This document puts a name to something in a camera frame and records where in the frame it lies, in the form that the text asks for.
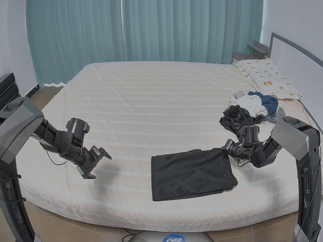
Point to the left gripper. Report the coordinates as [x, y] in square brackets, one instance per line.
[88, 160]

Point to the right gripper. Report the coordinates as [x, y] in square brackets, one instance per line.
[231, 149]

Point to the black trousers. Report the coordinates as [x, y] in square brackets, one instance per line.
[191, 175]

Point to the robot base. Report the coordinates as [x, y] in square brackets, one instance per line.
[171, 237]

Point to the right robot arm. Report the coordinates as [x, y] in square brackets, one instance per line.
[290, 137]

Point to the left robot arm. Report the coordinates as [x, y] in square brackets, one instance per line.
[17, 127]

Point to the pile of clothes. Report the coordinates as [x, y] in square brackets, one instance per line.
[252, 104]

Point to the bed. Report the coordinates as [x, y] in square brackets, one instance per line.
[151, 99]

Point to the black satin garment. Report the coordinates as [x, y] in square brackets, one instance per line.
[234, 120]

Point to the white printed pillow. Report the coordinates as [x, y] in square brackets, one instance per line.
[270, 77]

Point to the grey bedside table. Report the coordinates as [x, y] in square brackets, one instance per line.
[248, 54]

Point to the black chest of drawers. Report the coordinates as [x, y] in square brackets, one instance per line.
[8, 89]

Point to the blue-green curtain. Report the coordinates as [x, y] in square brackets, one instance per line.
[75, 29]
[196, 21]

